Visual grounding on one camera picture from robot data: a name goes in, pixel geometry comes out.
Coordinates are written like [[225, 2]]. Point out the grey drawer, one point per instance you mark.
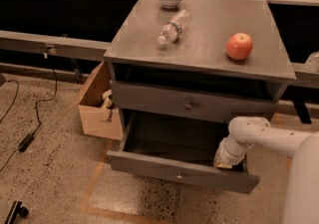
[[177, 102], [178, 149]]

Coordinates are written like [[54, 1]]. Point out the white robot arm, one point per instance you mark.
[[302, 196]]

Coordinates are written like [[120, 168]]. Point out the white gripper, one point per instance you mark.
[[228, 155]]

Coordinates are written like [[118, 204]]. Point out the clear plastic water bottle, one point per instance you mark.
[[174, 27]]

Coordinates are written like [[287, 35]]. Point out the open cardboard box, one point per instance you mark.
[[97, 120]]

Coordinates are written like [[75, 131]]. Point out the grey wooden drawer cabinet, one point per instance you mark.
[[197, 60]]

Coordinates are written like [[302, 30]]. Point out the black power adapter with cable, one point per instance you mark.
[[27, 140]]

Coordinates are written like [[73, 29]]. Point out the red apple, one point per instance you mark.
[[239, 46]]

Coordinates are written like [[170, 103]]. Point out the grey top drawer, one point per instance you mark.
[[177, 102]]

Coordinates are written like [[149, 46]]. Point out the black caster wheel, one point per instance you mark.
[[17, 209]]

